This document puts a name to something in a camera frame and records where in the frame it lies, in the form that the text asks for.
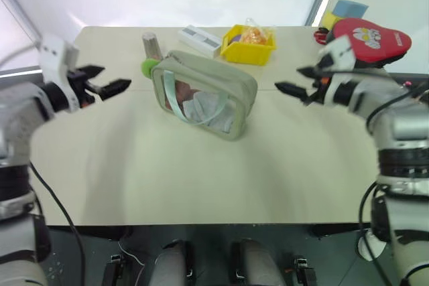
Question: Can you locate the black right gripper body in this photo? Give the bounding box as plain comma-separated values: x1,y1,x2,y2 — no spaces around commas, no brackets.
303,55,333,106

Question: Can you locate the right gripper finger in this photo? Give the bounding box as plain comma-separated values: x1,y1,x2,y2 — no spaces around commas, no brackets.
296,66,320,79
274,80,313,99

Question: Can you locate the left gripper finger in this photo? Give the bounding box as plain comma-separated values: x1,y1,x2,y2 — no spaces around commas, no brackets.
99,78,132,101
78,64,106,81

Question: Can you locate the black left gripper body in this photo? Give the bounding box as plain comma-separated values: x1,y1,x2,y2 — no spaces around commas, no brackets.
66,68,103,109

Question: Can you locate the brown cloth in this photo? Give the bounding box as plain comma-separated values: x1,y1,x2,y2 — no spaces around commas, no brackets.
174,81,202,113

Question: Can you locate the white cloth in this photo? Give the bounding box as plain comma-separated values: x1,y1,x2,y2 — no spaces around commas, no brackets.
182,90,236,133

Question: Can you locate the green transparent toiletry bag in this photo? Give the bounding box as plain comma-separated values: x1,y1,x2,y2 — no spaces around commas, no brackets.
150,50,259,142

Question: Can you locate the green round cap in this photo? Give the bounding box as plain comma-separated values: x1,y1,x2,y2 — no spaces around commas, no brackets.
140,58,161,78

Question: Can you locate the yellow foam block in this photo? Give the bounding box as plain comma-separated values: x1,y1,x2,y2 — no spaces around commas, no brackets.
321,11,346,31

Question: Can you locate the yellow plastic bin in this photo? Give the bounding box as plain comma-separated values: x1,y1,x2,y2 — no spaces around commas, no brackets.
219,24,278,66

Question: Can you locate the clear bag of orange snacks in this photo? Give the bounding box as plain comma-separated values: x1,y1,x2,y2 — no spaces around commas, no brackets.
240,17,276,46

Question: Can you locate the red heart-shaped case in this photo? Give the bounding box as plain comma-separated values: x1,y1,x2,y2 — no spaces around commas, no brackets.
330,17,413,64

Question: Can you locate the blue foam block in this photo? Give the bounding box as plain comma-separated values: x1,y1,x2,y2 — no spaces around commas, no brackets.
332,0,370,19

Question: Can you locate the white flat box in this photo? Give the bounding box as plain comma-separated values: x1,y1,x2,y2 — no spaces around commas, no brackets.
177,24,224,59

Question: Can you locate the white round disc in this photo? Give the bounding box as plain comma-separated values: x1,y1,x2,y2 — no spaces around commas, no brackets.
356,228,387,263

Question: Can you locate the grey rounded robot leg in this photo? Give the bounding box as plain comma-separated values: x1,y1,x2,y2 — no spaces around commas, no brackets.
231,238,286,286
155,238,196,286

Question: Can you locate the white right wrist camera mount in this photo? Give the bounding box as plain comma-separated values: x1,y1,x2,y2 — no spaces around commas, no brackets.
317,35,358,106

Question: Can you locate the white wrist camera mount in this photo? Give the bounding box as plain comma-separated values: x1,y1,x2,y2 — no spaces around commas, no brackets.
38,33,81,113
317,35,358,106

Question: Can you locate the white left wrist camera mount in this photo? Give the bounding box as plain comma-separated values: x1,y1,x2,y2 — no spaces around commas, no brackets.
38,33,81,113

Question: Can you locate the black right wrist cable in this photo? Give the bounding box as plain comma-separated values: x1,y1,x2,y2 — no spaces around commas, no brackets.
366,88,429,127

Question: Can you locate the white cable behind mount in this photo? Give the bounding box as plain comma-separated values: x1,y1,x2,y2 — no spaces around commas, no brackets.
0,40,44,67

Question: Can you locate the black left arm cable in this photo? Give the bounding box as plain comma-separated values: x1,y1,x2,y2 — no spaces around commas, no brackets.
27,161,86,286

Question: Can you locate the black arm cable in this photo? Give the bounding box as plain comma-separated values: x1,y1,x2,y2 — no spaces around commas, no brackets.
27,161,86,286
357,181,393,286

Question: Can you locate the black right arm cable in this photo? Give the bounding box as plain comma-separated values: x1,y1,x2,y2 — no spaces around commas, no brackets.
357,181,393,286

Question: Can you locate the thin white cable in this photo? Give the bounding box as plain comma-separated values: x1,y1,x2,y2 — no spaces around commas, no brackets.
118,231,147,286

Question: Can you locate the black floor bracket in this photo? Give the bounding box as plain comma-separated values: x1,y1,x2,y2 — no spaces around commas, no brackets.
101,253,127,286
284,257,318,286

